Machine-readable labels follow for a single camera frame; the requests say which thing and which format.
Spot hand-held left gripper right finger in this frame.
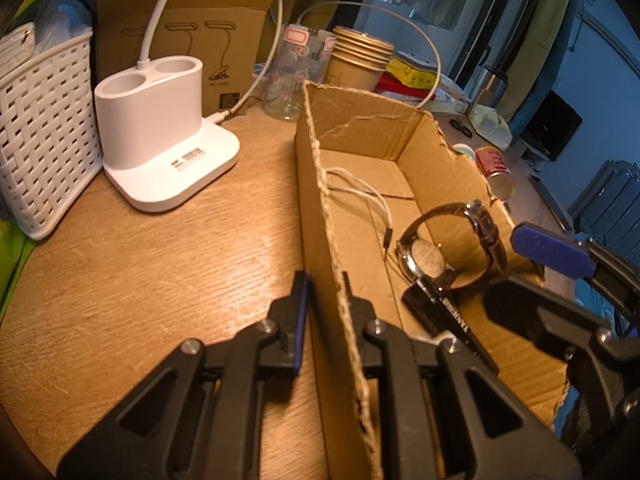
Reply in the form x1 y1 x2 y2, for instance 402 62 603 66
345 294 583 480

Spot stack of brown paper cups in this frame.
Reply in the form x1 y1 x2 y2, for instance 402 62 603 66
322 25 396 93

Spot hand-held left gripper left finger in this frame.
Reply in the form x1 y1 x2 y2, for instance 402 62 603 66
56 271 315 480

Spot white wicker basket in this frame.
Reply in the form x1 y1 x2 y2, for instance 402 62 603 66
0 30 103 241

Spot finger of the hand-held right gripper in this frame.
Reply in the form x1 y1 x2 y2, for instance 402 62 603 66
511 222 640 311
482 275 617 358

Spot brown strap wristwatch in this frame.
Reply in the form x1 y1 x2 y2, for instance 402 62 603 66
395 200 508 293

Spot white medicine boxes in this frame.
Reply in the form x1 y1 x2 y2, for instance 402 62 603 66
432 72 471 111

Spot yellow wipes pack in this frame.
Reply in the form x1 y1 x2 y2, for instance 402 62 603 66
385 55 443 92

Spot black sliding door frame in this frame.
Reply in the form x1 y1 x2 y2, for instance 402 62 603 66
465 0 548 81

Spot black rectangular box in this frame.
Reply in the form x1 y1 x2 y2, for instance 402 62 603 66
402 280 501 376

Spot yellow tissue pack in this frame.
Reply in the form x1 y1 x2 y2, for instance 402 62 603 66
467 104 513 150

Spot white air conditioner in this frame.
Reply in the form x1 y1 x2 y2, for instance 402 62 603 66
582 0 636 61

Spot clear plastic bag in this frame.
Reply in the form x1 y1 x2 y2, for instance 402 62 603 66
35 0 94 46

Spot black monitor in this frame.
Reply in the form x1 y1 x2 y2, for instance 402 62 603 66
520 90 583 162

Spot cardboard lamp packaging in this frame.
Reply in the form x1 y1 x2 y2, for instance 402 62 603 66
94 0 293 113

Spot cardboard box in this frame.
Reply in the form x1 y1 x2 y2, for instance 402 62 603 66
295 80 573 480

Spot red can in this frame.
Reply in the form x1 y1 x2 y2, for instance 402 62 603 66
475 146 516 200

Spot steel thermos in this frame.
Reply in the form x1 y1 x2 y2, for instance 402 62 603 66
470 62 511 111

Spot white desk lamp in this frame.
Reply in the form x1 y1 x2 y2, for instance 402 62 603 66
94 0 241 213

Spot white computer desk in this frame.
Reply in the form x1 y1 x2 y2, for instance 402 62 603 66
510 137 551 171

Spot white braided cable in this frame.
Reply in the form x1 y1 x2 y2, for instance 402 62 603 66
320 167 396 251

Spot grey slatted rack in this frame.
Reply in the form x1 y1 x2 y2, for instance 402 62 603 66
567 160 640 238

